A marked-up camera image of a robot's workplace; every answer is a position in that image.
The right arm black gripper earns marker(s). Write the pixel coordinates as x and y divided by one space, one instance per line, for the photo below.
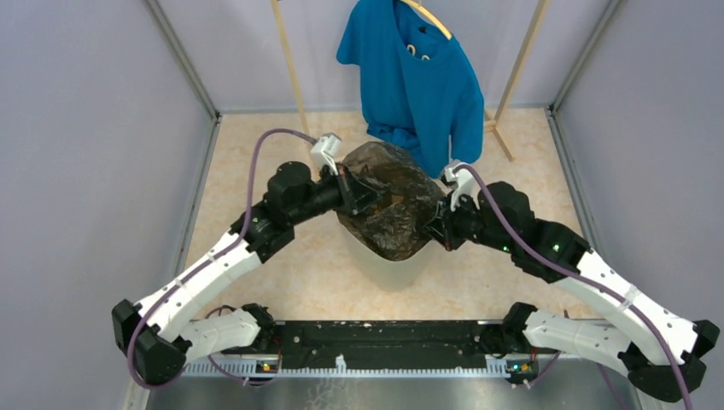
442 228

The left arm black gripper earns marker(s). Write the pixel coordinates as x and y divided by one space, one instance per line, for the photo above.
355 195

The dark translucent trash bag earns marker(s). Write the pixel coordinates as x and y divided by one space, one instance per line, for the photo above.
392 228

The cream plastic trash bin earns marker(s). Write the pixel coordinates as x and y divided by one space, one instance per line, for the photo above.
392 276

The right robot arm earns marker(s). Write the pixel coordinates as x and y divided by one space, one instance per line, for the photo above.
659 352

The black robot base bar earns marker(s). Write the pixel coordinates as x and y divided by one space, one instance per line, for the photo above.
417 345

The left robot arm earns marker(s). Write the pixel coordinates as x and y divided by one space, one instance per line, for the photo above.
160 335

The wooden clothes rack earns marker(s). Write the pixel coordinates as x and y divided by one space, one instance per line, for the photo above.
396 79

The blue t-shirt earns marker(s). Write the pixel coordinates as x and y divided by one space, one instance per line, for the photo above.
418 85

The wooden clothes hanger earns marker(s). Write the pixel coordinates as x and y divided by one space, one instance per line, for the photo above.
431 18

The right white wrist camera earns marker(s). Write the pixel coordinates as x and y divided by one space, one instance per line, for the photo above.
461 178

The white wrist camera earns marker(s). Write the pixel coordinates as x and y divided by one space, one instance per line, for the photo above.
324 151
461 178

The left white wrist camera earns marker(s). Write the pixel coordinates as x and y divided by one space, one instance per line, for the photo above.
324 151

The right aluminium corner post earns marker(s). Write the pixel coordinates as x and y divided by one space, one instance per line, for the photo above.
554 118

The aluminium corner frame post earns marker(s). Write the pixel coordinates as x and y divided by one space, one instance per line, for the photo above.
194 81

